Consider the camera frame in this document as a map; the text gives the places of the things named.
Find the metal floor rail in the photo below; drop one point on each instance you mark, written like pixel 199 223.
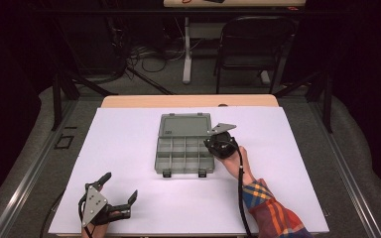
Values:
pixel 347 178
pixel 26 178

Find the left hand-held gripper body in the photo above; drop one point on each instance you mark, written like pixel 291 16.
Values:
pixel 94 201

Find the person's left hand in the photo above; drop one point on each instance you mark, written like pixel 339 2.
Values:
pixel 96 230

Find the desk with white legs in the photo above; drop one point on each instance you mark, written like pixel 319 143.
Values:
pixel 234 3

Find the black folding chair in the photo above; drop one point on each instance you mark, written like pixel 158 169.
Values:
pixel 254 43

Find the black metal stand frame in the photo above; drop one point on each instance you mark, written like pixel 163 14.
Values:
pixel 63 95
pixel 317 95

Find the wooden work table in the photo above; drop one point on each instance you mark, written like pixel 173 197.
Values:
pixel 178 100

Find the person's right hand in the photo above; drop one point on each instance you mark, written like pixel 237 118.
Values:
pixel 233 165

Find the white table cover sheet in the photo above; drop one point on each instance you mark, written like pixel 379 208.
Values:
pixel 129 148

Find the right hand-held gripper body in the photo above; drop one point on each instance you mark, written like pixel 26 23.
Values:
pixel 221 145

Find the grey transparent compartment box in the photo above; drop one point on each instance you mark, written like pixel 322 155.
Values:
pixel 184 145

